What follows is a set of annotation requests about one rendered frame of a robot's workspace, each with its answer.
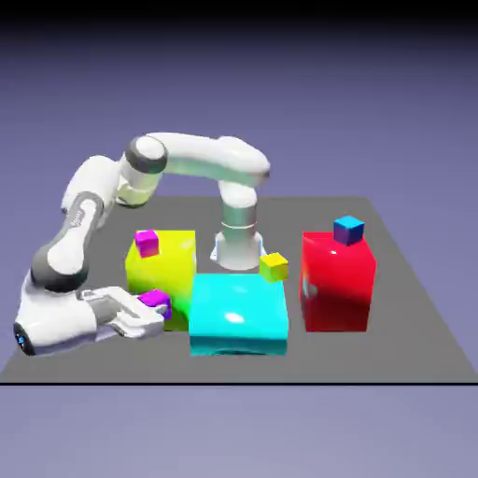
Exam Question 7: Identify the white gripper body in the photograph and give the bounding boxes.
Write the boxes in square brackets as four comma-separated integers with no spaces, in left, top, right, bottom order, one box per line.
[97,286,169,340]

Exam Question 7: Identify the small purple cube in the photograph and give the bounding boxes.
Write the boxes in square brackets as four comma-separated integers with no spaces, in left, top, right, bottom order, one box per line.
[136,288,174,321]

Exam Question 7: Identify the small magenta cube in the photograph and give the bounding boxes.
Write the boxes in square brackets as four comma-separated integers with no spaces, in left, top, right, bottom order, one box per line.
[134,229,161,259]

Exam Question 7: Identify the small yellow cube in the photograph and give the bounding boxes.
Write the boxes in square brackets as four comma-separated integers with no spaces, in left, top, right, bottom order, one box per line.
[259,252,289,283]

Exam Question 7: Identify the small blue cube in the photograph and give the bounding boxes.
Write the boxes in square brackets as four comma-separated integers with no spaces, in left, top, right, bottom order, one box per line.
[332,215,366,247]

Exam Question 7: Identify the large yellow box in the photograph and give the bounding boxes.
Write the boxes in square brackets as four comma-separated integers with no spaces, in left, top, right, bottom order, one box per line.
[124,229,198,332]

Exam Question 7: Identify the large cyan box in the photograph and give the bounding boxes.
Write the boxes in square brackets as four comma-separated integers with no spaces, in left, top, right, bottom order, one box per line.
[188,273,289,357]

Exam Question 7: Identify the large red box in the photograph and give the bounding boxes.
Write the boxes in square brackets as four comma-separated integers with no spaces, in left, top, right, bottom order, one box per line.
[299,231,377,333]

